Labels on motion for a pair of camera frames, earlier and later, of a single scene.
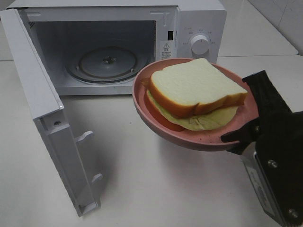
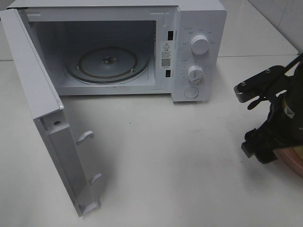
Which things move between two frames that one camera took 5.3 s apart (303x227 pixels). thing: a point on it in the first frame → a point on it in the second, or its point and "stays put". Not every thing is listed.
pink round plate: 247,115 → 292,157
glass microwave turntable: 106,65 stays put
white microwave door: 48,112 stays put
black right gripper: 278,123 → 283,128
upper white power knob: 200,45 stays put
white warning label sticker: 167,49 stays put
